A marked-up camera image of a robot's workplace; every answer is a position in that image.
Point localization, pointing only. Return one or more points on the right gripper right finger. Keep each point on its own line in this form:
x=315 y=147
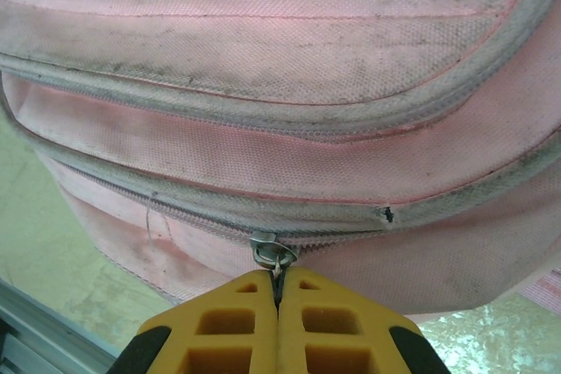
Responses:
x=342 y=330

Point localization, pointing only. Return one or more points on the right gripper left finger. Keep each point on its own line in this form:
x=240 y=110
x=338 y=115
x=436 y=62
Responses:
x=219 y=330

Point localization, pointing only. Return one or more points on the pink school backpack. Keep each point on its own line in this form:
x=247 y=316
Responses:
x=280 y=120

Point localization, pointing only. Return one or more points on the aluminium frame rail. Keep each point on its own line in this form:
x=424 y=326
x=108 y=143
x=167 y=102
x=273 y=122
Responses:
x=39 y=339

